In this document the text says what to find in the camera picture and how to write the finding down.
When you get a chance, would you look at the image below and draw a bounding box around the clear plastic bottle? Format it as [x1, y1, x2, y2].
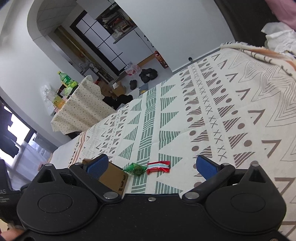
[41, 85, 57, 116]

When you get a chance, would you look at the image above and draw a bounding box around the dark green foil snack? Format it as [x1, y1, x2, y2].
[123, 163, 147, 176]

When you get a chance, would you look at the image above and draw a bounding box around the green soda bottle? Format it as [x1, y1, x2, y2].
[58, 71, 78, 88]

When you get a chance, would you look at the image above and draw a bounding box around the pink pillow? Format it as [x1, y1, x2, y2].
[265, 0, 296, 30]

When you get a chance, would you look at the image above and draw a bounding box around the dotted cream tablecloth table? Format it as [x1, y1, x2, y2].
[51, 75, 116, 135]

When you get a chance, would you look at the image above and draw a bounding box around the patterned cream bed blanket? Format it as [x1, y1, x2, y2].
[51, 42, 295, 240]

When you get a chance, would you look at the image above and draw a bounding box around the person left hand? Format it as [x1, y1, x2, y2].
[0, 228, 24, 241]

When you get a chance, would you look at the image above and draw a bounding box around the red white striped snack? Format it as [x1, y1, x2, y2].
[146, 161, 170, 175]

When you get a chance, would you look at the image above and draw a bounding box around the white crumpled cloth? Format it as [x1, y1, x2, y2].
[261, 22, 295, 58]

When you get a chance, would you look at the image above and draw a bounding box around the brown cardboard box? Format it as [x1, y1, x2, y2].
[82, 154, 128, 195]

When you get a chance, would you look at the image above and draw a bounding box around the white red plastic bag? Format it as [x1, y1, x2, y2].
[125, 62, 141, 76]

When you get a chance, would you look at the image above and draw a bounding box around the red orange box on floor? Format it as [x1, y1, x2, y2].
[154, 51, 168, 69]

